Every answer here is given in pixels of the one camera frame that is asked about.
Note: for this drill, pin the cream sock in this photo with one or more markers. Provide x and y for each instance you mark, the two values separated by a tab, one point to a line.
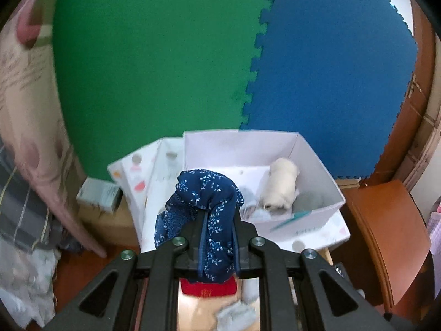
279	186

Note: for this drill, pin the green foam mat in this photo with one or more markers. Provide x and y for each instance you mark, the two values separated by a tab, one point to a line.
155	76

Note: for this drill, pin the white mesh underwear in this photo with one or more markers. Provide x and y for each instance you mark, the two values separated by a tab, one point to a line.
249	210

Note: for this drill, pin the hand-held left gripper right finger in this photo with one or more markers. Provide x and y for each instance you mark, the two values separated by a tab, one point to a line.
236	248

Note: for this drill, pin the small white green box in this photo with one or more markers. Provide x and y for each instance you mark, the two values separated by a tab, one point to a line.
98	193

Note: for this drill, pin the brown cardboard box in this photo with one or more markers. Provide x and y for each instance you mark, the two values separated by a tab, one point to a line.
106	226

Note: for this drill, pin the plaid cloth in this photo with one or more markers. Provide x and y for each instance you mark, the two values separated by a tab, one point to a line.
20	207

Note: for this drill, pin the white crumpled cloth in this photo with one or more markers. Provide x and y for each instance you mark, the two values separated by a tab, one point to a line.
24	282

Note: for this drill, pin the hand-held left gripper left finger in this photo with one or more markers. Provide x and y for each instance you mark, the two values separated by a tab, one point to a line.
202	248

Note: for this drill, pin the pink printed curtain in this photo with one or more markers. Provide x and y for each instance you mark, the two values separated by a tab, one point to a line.
27	110

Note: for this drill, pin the navy floral underwear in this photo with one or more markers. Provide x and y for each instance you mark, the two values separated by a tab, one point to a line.
203	189

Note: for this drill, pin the red underwear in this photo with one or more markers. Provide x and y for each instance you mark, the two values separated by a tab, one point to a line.
206	289

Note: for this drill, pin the white cardboard box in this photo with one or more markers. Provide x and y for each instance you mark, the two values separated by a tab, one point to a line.
241	151

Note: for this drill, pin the brown wooden stool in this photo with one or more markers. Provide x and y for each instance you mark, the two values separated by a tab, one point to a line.
379	231

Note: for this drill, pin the blue foam mat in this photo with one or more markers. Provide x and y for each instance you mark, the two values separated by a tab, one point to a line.
327	76

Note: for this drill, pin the grey hexagon print underwear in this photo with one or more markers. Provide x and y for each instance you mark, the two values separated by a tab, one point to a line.
237	313

